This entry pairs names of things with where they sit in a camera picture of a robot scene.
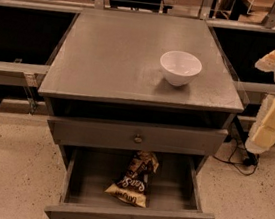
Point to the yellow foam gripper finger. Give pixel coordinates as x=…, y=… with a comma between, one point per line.
x=262, y=133
x=266, y=63

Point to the brown sea salt chip bag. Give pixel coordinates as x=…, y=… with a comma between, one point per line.
x=131, y=188

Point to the grey top drawer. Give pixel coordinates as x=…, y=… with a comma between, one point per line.
x=120, y=135

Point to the grey open middle drawer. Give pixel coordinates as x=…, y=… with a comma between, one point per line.
x=172, y=192

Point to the brass top drawer knob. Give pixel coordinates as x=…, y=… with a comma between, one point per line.
x=138, y=139

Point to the grey wooden drawer cabinet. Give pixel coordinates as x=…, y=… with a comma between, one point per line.
x=109, y=68

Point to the white ceramic bowl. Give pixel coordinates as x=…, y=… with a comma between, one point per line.
x=179, y=67

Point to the grey metal railing frame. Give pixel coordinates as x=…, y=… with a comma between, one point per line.
x=30, y=36

